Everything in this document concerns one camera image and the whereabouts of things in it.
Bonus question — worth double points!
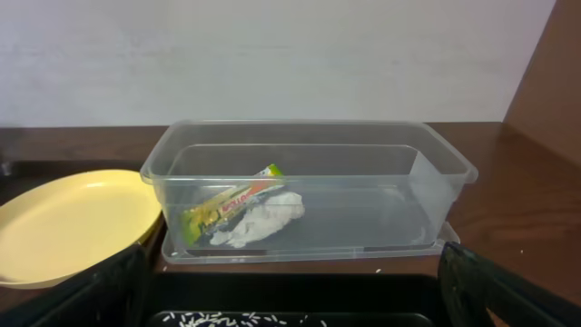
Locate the black waste tray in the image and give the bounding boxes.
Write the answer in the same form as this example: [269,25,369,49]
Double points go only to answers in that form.
[142,272,450,326]

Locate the yellow round plate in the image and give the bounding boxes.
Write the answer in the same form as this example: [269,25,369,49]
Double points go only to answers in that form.
[1,169,162,289]

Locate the clear plastic waste bin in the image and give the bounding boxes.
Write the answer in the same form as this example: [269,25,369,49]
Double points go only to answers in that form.
[140,121,478,264]

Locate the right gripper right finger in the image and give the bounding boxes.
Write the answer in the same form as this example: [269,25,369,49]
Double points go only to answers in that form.
[438,242,580,327]

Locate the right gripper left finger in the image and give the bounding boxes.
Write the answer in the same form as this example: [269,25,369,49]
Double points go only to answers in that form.
[1,245,148,327]

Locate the white tissue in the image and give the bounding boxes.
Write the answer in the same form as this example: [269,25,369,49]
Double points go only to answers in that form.
[210,192,305,248]

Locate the rice food scraps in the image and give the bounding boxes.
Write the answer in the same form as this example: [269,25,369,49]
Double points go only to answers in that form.
[148,311,330,327]

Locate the green orange snack wrapper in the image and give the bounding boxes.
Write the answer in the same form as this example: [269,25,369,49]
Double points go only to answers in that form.
[181,180,283,245]

